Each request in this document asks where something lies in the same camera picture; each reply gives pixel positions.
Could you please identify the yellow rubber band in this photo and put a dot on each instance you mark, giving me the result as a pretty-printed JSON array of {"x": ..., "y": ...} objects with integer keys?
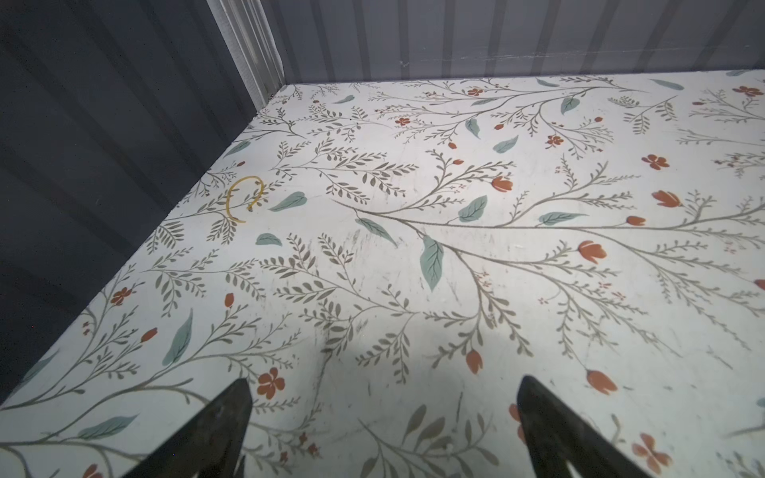
[{"x": 249, "y": 204}]

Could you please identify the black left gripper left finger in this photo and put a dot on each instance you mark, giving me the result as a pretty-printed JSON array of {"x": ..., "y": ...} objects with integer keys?
[{"x": 210, "y": 444}]

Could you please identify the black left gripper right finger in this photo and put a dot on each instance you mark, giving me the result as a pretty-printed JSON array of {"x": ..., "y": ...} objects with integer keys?
[{"x": 559, "y": 440}]

